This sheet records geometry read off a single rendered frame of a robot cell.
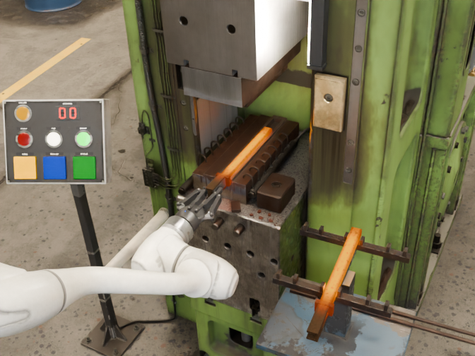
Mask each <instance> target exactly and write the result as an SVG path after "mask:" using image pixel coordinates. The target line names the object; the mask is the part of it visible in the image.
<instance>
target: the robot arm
mask: <svg viewBox="0 0 475 356"><path fill-rule="evenodd" d="M225 186H226V184H225V178H224V179H223V181H222V182H221V183H220V184H219V185H218V186H217V187H216V188H215V189H214V190H213V191H212V192H213V193H212V194H211V195H210V196H209V197H208V198H207V199H206V200H205V201H204V202H203V200H204V199H205V198H206V197H207V194H208V190H207V189H206V187H205V186H204V187H203V189H200V188H198V189H196V190H195V191H193V192H192V193H191V194H190V195H188V196H187V197H186V198H184V199H183V200H182V201H179V202H177V203H176V204H177V210H178V212H177V213H176V214H175V215H174V216H171V217H169V218H168V219H167V220H166V222H165V223H164V224H163V225H161V226H160V228H159V229H158V230H156V231H155V232H153V233H152V234H151V235H149V236H148V237H147V238H146V239H145V240H144V241H143V243H142V244H141V246H140V247H139V248H138V249H137V251H136V253H135V254H134V256H133V258H132V260H131V269H126V268H112V267H100V266H89V267H78V268H63V269H43V270H39V271H29V272H27V271H26V270H25V269H22V268H16V267H13V266H9V265H6V264H4V263H0V338H1V337H7V336H12V335H15V334H18V333H22V332H24V331H27V330H29V329H32V328H34V327H36V326H39V325H41V324H43V323H44V322H46V321H48V320H49V319H51V318H52V317H54V316H56V315H57V314H59V313H61V312H62V311H63V310H65V309H66V308H67V307H68V306H69V305H70V304H72V303H74V302H75V301H76V300H78V299H79V298H81V297H83V296H86V295H91V294H100V293H112V294H137V295H182V294H185V295H186V296H188V297H193V298H196V297H203V298H212V299H228V298H229V297H231V296H232V295H233V293H234V291H235V289H236V287H237V285H238V280H239V275H238V272H237V271H236V269H235V268H234V267H233V266H232V265H231V264H230V263H228V262H227V261H226V260H224V259H222V258H221V257H219V256H216V255H214V254H212V253H209V252H207V251H204V250H202V249H197V248H194V247H191V246H189V245H188V242H189V241H190V240H191V239H192V237H193V236H194V231H195V230H196V229H197V228H198V226H199V225H200V223H202V222H203V221H205V219H210V221H214V215H215V214H216V211H217V210H218V207H219V206H220V204H221V202H222V199H221V193H222V192H223V188H224V187H225ZM202 202H203V203H202ZM210 207H211V208H210ZM209 208H210V211H208V213H207V214H206V215H205V213H206V211H207V210H208V209H209Z"/></svg>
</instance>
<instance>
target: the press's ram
mask: <svg viewBox="0 0 475 356"><path fill-rule="evenodd" d="M160 9H161V16H162V22H163V33H164V40H165V51H166V57H167V62H168V63H171V64H177V65H181V66H186V65H187V64H189V67H191V68H195V69H201V70H205V71H211V72H215V73H222V74H225V75H229V76H234V75H235V74H236V73H237V76H238V77H239V78H246V79H249V80H253V81H258V80H259V79H260V78H261V77H262V76H263V75H264V74H265V73H266V72H267V71H268V70H269V69H270V68H271V67H272V66H273V65H275V64H276V63H277V62H278V61H279V60H280V59H281V58H282V57H283V56H284V55H285V54H287V53H288V52H289V51H290V50H291V49H292V48H293V47H294V46H295V45H296V44H297V43H299V41H301V40H302V39H303V38H304V36H306V34H308V33H309V15H310V0H160Z"/></svg>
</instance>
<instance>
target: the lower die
mask: <svg viewBox="0 0 475 356"><path fill-rule="evenodd" d="M273 118H275V119H281V120H282V121H281V122H280V123H279V124H278V125H277V127H276V128H275V129H274V130H273V131H272V132H271V133H270V134H269V135H268V136H267V137H266V138H265V139H264V141H263V142H262V143H261V144H260V145H259V146H258V148H257V149H256V150H255V151H254V152H253V153H252V154H251V156H249V157H248V159H246V161H245V162H244V163H243V164H242V165H241V166H240V167H239V169H238V170H237V171H236V172H235V173H234V174H233V175H232V177H231V178H230V182H231V185H230V186H226V188H225V189H224V190H223V192H222V193H221V197H223V198H228V199H230V200H233V201H240V202H241V203H244V204H247V203H248V202H249V200H250V199H251V198H249V197H248V192H249V190H250V189H251V185H252V179H251V177H249V176H247V175H246V176H245V178H242V176H243V174H250V175H252V177H253V179H254V185H255V184H256V182H257V179H258V171H257V170H256V169H255V168H252V169H251V171H249V168H250V167H251V166H255V167H257V168H258V169H259V171H260V177H261V176H262V175H263V173H264V163H263V162H262V161H258V162H257V163H255V162H256V160H257V159H262V160H263V161H265V163H266V170H268V168H269V165H270V157H269V155H267V154H264V156H263V157H262V153H263V152H268V153H270V154H271V156H272V163H273V162H274V160H275V159H276V150H275V148H272V147H270V148H269V150H267V148H268V146H275V147H276V148H277V149H278V156H279V155H280V154H281V142H280V141H275V143H273V141H274V139H280V140H282V141H283V149H284V148H285V147H286V144H287V137H286V135H284V134H281V137H279V136H278V135H279V134H280V133H282V132H284V133H286V134H288V137H289V142H291V141H292V140H295V139H296V138H297V137H298V136H299V123H298V122H294V121H289V120H287V118H285V117H279V116H276V115H273V116H272V117H269V116H266V115H262V114H261V115H260V116H256V115H252V114H250V115H249V116H248V117H247V118H246V119H245V123H244V124H243V122H242V123H241V124H240V125H239V129H238V130H237V129H236V130H234V132H233V136H231V135H229V137H227V141H226V142H225V141H224V142H222V144H220V147H221V148H220V149H218V147H217V149H215V150H214V152H213V154H214V155H212V154H210V156H208V157H207V162H205V161H203V162H202V163H201V164H200V166H198V167H197V168H196V169H195V171H193V173H192V179H193V185H194V189H198V188H200V189H203V187H204V186H205V187H207V186H208V185H209V184H210V183H211V181H212V180H213V179H214V178H215V177H216V173H217V172H218V173H222V172H223V171H224V169H225V168H226V167H227V166H229V164H230V163H231V162H232V161H233V160H234V159H235V158H236V157H237V156H238V155H239V154H240V153H241V152H242V150H243V149H244V148H245V147H246V146H247V145H248V144H249V143H250V141H251V140H252V139H253V138H254V137H255V136H256V135H257V134H258V133H259V132H260V131H261V130H262V129H263V128H264V127H266V126H267V124H268V123H269V122H270V121H271V120H272V119H273Z"/></svg>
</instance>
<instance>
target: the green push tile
mask: <svg viewBox="0 0 475 356"><path fill-rule="evenodd" d="M73 170H74V179H96V159H95V156H74V157H73Z"/></svg>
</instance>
